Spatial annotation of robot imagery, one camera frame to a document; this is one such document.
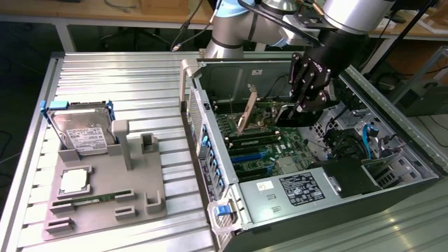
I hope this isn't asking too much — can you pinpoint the long wooden desk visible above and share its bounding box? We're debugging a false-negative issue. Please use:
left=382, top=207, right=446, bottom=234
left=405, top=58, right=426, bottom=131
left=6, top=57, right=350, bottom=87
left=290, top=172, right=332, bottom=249
left=0, top=0, right=448, bottom=76

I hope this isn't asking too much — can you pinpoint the silver CPU chip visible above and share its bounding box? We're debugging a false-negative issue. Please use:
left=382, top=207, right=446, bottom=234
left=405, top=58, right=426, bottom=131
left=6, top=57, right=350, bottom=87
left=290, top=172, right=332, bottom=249
left=58, top=169, right=90, bottom=195

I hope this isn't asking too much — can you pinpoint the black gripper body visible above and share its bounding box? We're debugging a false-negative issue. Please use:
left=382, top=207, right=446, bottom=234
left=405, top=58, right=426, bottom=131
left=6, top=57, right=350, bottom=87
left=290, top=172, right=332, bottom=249
left=302, top=26, right=370, bottom=89

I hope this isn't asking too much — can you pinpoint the black wire bundle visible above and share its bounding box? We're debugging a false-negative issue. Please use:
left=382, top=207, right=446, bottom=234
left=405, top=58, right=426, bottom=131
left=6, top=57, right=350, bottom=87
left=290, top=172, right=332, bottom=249
left=324, top=128, right=366, bottom=161

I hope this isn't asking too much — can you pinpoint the dark grey computer tower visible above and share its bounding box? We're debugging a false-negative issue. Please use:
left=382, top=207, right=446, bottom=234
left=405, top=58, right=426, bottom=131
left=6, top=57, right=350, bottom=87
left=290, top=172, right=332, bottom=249
left=394, top=81, right=448, bottom=118

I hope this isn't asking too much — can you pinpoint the metal drive bay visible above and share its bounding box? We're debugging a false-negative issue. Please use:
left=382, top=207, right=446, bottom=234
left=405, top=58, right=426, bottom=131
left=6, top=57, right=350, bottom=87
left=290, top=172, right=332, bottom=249
left=361, top=153, right=433, bottom=190

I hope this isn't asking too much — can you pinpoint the black tripod base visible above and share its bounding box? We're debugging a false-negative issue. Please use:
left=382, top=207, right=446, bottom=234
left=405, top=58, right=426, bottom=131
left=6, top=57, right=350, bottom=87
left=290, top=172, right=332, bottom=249
left=100, top=25, right=169, bottom=51

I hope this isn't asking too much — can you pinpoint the black plastic shroud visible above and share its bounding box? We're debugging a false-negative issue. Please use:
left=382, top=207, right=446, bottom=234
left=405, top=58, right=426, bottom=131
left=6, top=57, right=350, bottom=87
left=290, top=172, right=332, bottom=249
left=309, top=158, right=382, bottom=200

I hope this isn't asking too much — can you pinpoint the graphics card with black cooler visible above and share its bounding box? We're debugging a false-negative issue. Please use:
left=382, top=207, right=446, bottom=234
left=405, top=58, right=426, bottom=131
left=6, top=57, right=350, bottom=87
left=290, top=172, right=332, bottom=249
left=236, top=83, right=325, bottom=137

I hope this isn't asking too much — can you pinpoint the black monitor stand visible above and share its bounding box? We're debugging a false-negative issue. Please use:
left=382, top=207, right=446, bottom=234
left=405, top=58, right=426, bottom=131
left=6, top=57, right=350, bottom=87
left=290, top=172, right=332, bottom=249
left=390, top=10, right=408, bottom=24

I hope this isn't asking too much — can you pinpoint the grey power supply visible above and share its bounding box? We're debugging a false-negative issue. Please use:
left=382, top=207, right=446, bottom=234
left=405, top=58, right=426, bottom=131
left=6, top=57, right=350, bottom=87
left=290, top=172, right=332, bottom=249
left=237, top=167, right=342, bottom=224

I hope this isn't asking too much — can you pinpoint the black expansion slot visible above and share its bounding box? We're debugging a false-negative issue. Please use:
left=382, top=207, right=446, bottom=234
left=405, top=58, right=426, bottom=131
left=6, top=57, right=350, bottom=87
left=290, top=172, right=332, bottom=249
left=234, top=167, right=270, bottom=180
left=230, top=146, right=272, bottom=156

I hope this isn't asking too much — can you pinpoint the blue expansion slot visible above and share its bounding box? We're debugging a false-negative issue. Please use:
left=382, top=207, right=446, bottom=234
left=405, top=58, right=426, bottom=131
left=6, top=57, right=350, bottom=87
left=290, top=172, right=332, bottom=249
left=229, top=152, right=269, bottom=164

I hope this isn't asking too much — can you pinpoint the open black PC case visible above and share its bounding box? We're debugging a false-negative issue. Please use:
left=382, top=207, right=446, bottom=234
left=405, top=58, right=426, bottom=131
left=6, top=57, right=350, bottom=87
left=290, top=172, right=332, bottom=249
left=177, top=51, right=444, bottom=252

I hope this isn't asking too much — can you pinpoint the black tripod pole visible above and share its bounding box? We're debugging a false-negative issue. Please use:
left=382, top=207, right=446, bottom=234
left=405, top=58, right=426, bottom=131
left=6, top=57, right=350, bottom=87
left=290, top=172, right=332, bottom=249
left=360, top=0, right=440, bottom=74

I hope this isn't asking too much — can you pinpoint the hard disk drive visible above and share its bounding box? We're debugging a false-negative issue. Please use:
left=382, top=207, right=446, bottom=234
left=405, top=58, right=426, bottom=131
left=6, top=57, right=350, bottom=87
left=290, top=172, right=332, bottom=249
left=38, top=99, right=118, bottom=161

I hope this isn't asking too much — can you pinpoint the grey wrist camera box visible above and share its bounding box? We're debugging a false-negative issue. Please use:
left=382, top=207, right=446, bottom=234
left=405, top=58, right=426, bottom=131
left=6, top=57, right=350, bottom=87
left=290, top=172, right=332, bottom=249
left=278, top=10, right=328, bottom=49

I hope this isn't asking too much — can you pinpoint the blue wire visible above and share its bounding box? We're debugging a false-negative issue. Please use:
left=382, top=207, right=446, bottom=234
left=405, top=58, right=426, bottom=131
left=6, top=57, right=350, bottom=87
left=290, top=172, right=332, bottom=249
left=361, top=123, right=376, bottom=160

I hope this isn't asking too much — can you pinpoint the green motherboard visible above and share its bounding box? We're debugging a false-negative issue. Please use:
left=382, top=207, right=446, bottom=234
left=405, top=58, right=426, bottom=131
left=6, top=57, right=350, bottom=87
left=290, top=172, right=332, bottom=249
left=212, top=99, right=318, bottom=182

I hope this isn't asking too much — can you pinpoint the grey parts rack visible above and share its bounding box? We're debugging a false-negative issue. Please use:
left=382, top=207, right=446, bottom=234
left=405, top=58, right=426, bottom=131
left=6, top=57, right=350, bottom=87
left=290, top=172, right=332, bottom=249
left=40, top=119, right=169, bottom=242

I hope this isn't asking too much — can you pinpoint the aluminium profile frame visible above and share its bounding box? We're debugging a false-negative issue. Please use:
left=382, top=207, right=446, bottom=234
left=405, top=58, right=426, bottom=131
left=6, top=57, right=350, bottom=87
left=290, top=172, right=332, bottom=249
left=390, top=46, right=448, bottom=106

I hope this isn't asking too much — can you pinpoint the CPU socket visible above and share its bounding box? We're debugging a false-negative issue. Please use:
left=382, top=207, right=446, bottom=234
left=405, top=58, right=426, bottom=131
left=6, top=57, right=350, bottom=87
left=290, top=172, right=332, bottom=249
left=234, top=113, right=269, bottom=135

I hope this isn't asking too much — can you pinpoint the silver chipset heatsink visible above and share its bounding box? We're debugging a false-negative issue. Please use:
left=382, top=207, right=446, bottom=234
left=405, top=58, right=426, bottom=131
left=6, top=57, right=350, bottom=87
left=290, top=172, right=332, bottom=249
left=277, top=156, right=304, bottom=174

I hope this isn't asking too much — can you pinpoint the silver hard disk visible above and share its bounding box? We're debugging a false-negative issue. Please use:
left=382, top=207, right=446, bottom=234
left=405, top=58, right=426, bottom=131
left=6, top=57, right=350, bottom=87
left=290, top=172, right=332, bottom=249
left=46, top=106, right=116, bottom=156

